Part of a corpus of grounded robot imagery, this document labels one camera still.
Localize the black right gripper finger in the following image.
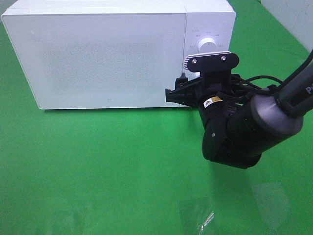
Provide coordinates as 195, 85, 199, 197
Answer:
165, 73, 202, 107

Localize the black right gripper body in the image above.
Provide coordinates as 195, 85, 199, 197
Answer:
184, 51, 240, 128

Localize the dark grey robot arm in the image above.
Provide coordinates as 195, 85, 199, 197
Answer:
165, 51, 313, 169

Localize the upper white power knob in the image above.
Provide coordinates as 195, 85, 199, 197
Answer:
198, 36, 217, 53

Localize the white microwave oven body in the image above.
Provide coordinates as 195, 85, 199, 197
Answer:
7, 0, 237, 108

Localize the white microwave door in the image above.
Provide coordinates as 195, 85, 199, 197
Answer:
2, 14, 186, 109

